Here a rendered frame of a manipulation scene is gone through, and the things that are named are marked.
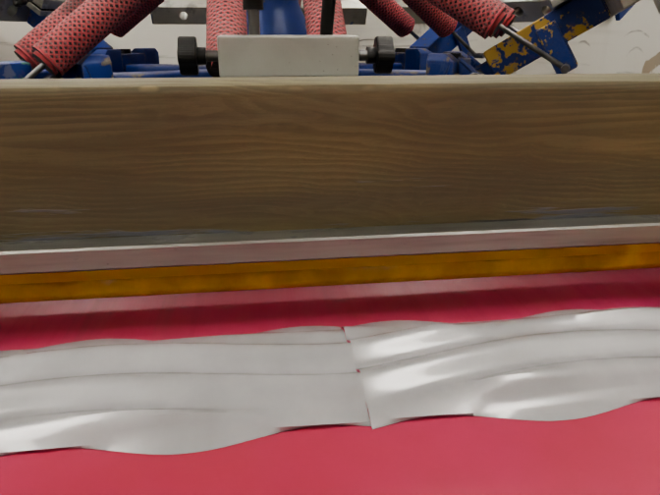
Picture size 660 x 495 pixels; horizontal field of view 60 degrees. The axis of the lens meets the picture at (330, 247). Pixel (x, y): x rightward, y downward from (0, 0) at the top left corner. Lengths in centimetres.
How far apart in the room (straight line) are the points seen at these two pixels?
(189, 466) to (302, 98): 15
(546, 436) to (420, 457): 4
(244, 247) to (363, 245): 5
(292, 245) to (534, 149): 12
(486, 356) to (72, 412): 15
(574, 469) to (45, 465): 16
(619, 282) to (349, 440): 19
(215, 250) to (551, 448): 15
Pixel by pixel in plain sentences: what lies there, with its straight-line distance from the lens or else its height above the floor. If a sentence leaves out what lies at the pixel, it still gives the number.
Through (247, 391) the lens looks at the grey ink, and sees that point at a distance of 21.
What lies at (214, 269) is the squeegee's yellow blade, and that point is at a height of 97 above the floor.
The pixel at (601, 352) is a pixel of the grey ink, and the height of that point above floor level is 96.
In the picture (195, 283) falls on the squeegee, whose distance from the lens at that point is 28.
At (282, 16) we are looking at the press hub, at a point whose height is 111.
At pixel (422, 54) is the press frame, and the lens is 125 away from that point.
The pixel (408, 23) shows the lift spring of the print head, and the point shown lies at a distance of 138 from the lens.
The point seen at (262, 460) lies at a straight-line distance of 19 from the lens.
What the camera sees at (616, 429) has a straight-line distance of 22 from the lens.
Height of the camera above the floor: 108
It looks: 21 degrees down
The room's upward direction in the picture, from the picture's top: straight up
